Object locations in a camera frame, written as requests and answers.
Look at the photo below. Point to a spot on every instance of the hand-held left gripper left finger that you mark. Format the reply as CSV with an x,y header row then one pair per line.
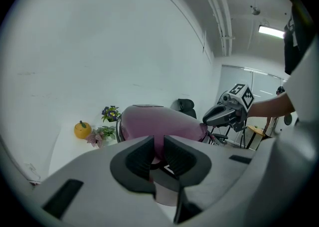
x,y
99,183

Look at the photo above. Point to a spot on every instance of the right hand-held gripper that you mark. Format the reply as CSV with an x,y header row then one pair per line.
x,y
245,96

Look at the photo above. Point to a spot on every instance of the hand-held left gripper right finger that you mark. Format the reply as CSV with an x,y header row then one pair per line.
x,y
219,171

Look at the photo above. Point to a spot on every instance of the purple rice cooker lid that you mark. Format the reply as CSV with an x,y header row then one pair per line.
x,y
162,126

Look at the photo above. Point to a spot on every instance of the person's right forearm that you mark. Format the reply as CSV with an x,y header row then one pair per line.
x,y
271,106

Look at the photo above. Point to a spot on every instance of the black mesh office chair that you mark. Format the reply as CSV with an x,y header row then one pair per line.
x,y
187,107

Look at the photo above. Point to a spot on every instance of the glass partition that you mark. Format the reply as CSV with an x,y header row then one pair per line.
x,y
236,78

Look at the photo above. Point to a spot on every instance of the white table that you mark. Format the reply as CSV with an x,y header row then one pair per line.
x,y
69,156

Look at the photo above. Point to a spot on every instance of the yellow wooden table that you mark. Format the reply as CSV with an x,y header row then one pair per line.
x,y
256,131

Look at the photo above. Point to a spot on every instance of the pink green leafy plant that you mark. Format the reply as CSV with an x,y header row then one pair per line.
x,y
99,136

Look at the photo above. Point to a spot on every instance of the yellow orange fruit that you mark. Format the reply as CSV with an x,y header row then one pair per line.
x,y
82,130

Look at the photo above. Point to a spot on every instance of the purple flower potted plant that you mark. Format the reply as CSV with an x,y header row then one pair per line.
x,y
111,113

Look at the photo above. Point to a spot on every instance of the ceiling light tube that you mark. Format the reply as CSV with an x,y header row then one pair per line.
x,y
271,31

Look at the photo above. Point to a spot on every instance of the white ceiling pipes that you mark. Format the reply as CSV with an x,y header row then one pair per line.
x,y
221,9

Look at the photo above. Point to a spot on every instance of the ceiling smoke detector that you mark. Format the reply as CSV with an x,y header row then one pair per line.
x,y
256,11

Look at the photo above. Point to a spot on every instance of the person's torso black shirt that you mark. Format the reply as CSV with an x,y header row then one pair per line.
x,y
296,34

